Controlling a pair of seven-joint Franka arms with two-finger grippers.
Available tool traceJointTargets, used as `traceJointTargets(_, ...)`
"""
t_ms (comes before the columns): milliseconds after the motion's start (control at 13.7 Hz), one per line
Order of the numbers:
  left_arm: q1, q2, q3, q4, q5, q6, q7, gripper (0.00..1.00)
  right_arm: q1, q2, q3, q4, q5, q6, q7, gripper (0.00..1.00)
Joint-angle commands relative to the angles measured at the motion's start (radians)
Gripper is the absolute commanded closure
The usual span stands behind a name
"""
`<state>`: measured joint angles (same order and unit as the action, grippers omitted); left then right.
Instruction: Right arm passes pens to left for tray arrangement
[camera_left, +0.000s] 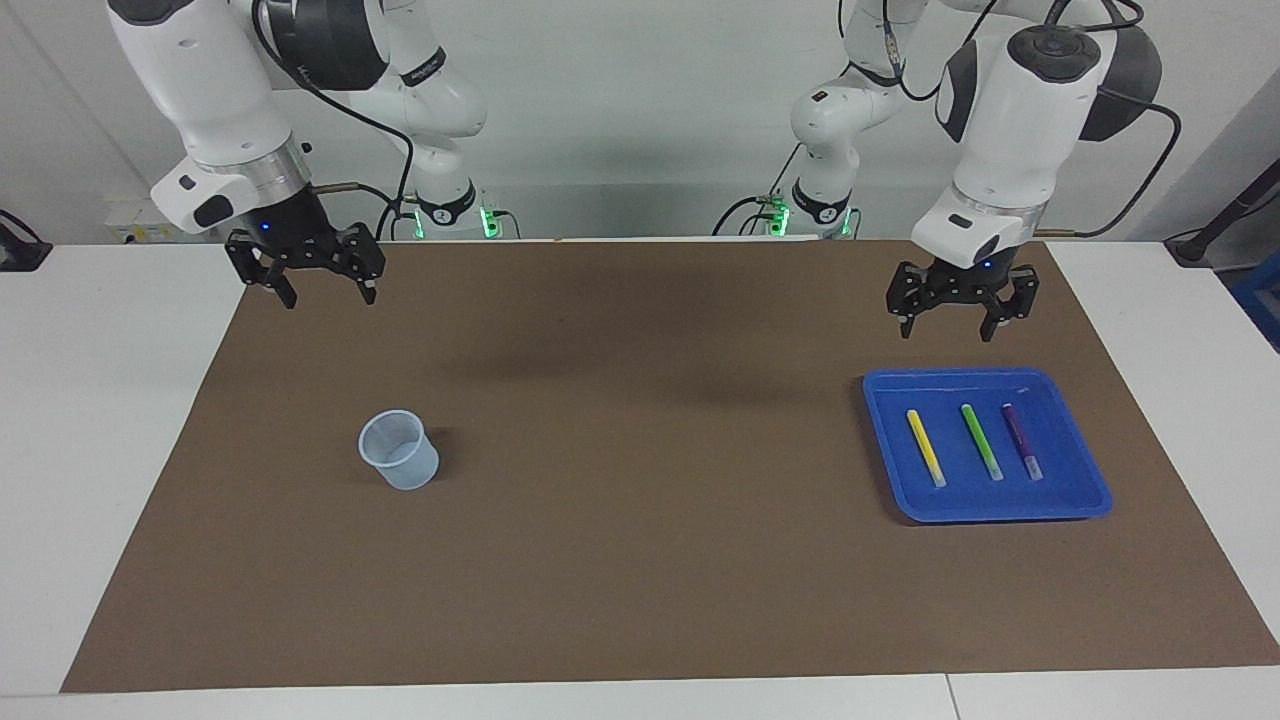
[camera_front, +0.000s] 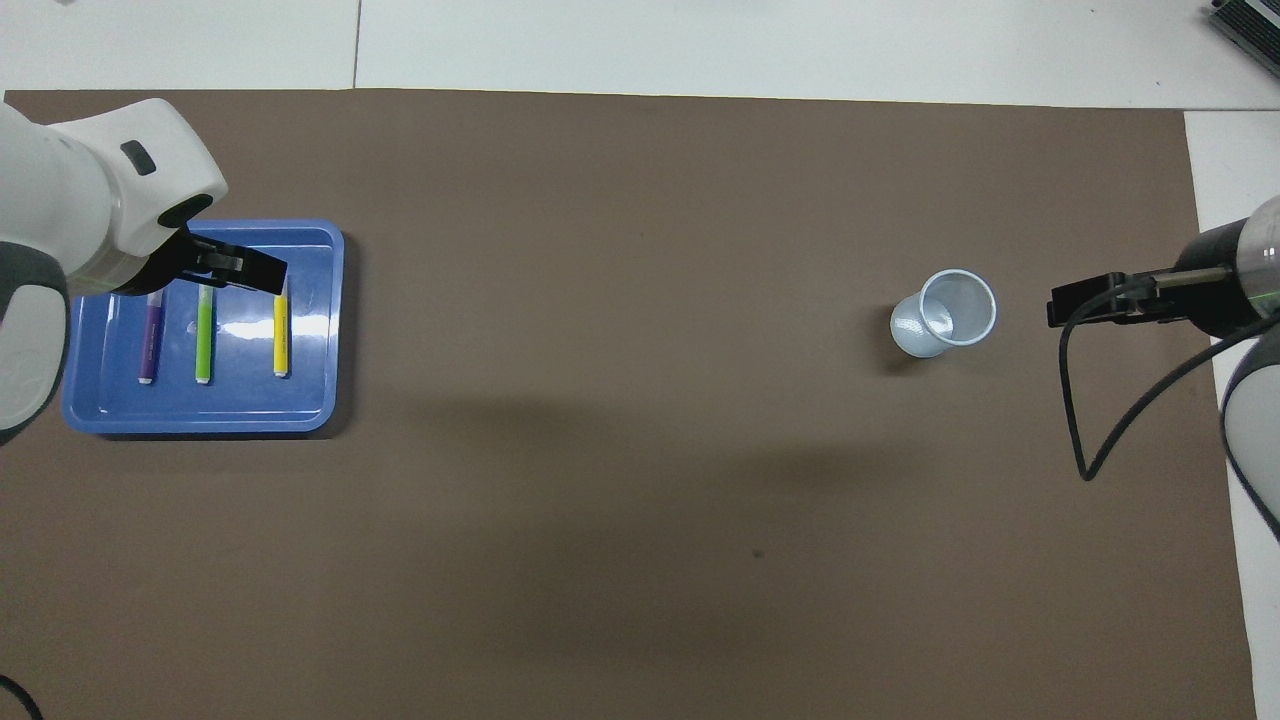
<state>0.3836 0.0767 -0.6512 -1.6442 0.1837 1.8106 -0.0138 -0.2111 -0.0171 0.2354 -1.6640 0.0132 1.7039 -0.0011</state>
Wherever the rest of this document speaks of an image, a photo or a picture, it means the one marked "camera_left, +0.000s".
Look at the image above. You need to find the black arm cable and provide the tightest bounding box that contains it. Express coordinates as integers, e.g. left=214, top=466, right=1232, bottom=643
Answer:
left=840, top=0, right=1183, bottom=239
left=248, top=0, right=416, bottom=241

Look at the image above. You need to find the purple pen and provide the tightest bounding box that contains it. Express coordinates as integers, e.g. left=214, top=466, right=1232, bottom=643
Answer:
left=1002, top=402, right=1044, bottom=483

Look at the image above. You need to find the white wall socket box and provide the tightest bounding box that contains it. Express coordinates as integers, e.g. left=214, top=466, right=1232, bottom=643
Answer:
left=105, top=195, right=216, bottom=244

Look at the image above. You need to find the yellow pen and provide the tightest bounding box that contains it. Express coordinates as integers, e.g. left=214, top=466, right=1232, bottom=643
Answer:
left=906, top=409, right=948, bottom=489

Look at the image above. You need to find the black clamp mount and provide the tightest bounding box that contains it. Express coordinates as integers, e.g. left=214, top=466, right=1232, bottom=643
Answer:
left=0, top=210, right=53, bottom=273

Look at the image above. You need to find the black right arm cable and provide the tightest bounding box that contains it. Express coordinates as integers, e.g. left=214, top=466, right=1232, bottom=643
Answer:
left=248, top=0, right=416, bottom=241

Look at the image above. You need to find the green pen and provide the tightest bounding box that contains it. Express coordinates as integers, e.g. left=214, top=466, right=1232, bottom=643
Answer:
left=961, top=403, right=1005, bottom=483

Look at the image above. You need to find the black stand pole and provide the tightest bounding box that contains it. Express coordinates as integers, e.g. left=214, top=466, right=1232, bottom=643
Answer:
left=1165, top=160, right=1280, bottom=268

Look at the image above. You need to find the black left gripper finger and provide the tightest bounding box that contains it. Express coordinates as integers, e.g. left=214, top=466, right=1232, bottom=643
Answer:
left=980, top=265, right=1041, bottom=343
left=886, top=262, right=936, bottom=341

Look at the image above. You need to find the brown table mat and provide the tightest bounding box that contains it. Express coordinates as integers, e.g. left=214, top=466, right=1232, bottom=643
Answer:
left=60, top=238, right=1280, bottom=694

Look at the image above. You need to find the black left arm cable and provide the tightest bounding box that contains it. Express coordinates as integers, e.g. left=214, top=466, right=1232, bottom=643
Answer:
left=840, top=0, right=1183, bottom=239

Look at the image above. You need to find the clear plastic cup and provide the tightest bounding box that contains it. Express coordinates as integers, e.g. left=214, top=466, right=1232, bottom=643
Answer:
left=358, top=409, right=441, bottom=492

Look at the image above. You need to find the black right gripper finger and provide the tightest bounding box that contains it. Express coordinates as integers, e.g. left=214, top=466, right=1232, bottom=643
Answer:
left=224, top=228, right=299, bottom=310
left=330, top=222, right=387, bottom=306

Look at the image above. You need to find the blue storage bin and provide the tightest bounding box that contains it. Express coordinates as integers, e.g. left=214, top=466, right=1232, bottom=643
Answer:
left=1232, top=250, right=1280, bottom=353

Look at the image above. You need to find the blue plastic tray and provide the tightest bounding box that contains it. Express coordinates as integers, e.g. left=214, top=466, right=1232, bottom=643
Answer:
left=862, top=367, right=1114, bottom=525

